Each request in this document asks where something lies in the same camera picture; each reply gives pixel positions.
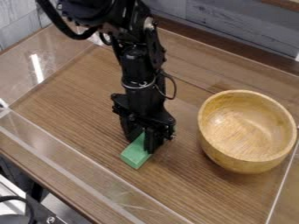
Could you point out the clear acrylic tray wall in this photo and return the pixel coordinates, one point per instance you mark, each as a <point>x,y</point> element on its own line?
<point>61,134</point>

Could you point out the brown wooden bowl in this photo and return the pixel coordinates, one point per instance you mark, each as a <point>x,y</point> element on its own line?
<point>248,131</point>

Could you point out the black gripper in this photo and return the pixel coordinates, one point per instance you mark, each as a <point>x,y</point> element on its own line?
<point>142,113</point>

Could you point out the green rectangular block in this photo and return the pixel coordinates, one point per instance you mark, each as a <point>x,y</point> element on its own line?
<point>134,155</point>

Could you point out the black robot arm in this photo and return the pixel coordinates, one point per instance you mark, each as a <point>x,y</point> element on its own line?
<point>126,26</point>

